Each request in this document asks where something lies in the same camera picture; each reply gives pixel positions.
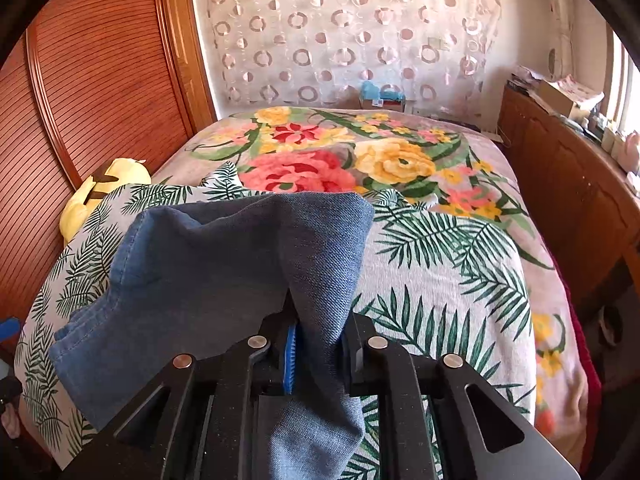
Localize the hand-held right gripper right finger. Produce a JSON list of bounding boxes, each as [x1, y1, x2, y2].
[[342, 312, 583, 480]]

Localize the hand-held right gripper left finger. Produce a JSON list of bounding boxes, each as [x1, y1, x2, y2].
[[62, 305, 301, 480]]

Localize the blue denim pants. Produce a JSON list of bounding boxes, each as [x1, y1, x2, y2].
[[49, 192, 376, 480]]

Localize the leaf print bed sheet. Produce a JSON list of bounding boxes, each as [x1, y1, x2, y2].
[[15, 160, 538, 480]]

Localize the floral plush blanket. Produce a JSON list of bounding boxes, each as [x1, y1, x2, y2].
[[150, 106, 588, 441]]

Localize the yellow plush toy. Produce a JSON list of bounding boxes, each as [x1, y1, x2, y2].
[[60, 157, 152, 237]]

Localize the dark red cloth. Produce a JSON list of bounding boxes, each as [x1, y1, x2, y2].
[[570, 260, 607, 461]]

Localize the slipper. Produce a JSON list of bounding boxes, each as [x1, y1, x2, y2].
[[599, 307, 622, 347]]

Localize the box with blue items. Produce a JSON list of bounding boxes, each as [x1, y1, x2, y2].
[[357, 80, 407, 113]]

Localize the wooden side cabinet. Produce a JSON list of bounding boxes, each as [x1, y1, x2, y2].
[[497, 85, 640, 306]]

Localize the wooden slatted wardrobe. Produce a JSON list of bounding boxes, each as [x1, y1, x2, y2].
[[0, 0, 218, 356]]

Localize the sheer circle pattern curtain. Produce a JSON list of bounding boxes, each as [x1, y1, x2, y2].
[[190, 0, 503, 118]]

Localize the cardboard box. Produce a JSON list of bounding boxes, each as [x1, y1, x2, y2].
[[535, 80, 581, 116]]

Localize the pink figurine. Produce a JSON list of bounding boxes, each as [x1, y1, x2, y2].
[[620, 132, 640, 171]]

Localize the window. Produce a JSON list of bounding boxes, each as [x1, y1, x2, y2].
[[600, 25, 640, 136]]

